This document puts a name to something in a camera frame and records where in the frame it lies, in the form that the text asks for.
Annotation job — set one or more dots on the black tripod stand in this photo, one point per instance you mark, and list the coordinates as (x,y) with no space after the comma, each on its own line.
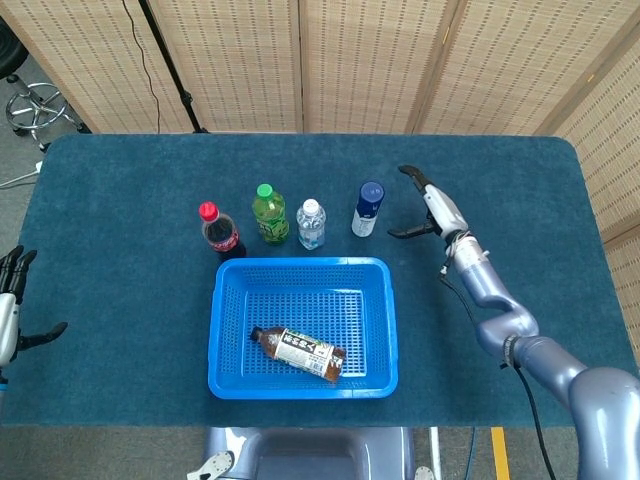
(170,65)

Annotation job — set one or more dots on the yellow floor tape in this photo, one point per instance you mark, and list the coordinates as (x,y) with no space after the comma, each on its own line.
(500,450)

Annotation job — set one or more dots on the brown tea bottle black cap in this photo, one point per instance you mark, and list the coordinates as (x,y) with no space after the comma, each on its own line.
(300,352)

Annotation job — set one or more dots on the white floor strip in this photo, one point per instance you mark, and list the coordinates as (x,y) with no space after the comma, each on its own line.
(435,450)

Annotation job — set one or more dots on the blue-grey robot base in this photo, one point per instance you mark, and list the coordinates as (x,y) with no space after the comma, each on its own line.
(310,450)

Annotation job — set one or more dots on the dark teal table mat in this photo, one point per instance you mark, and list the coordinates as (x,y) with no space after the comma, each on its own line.
(125,225)

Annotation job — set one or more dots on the clear water bottle white cap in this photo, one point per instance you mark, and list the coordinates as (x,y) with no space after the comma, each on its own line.
(311,225)

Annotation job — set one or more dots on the black stool chrome base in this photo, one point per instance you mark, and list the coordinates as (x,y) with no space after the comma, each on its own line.
(37,111)

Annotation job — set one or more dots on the blue-capped white bottle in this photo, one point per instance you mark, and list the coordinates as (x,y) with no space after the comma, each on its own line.
(367,210)

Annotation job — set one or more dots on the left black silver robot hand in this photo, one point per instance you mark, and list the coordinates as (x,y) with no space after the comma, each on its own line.
(6,325)

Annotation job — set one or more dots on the woven bamboo folding screen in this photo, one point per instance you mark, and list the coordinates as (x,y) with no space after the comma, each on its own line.
(375,60)

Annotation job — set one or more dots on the blue perforated plastic basket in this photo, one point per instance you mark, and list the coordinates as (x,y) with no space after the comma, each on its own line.
(300,310)

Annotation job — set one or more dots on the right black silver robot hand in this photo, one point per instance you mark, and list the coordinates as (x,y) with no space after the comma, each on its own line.
(445,212)

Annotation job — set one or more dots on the cola bottle red cap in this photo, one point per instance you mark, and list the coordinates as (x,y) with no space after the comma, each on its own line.
(220,235)

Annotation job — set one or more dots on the green tea bottle green cap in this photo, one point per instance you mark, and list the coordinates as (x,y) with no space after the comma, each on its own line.
(270,220)

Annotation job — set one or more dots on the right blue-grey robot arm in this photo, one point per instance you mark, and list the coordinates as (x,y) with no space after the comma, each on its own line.
(600,400)

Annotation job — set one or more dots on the white metal foot plate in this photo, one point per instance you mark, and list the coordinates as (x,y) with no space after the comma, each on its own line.
(215,465)
(424,474)

